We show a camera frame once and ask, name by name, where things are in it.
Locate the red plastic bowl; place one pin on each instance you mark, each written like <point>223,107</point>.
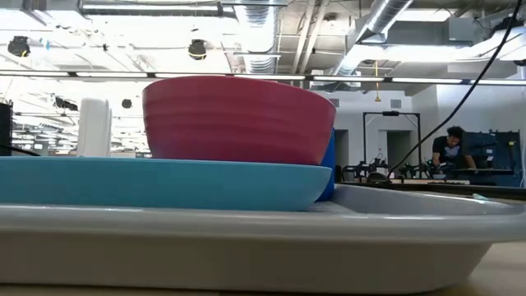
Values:
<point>238,123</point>

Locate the blue plastic mug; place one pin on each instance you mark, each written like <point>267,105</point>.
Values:
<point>328,181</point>

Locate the teal round plate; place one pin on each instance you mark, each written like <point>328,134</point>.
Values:
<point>164,185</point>

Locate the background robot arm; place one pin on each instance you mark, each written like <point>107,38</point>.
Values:
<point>363,169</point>

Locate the grey plastic tray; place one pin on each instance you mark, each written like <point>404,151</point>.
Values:
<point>246,251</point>

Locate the long ceiling light bar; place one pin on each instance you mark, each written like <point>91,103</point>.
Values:
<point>349,78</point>

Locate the black ceiling dome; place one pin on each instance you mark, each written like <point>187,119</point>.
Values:
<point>197,48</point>

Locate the person in dark top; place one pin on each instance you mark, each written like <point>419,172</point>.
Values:
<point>446,150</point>

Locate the blue board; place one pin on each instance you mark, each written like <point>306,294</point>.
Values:
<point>497,152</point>

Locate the black camera gantry frame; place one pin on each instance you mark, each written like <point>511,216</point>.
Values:
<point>391,114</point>

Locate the slanted silver ceiling duct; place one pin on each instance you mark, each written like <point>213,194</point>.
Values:
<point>382,16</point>

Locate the black upright post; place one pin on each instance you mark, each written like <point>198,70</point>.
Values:
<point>5,129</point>

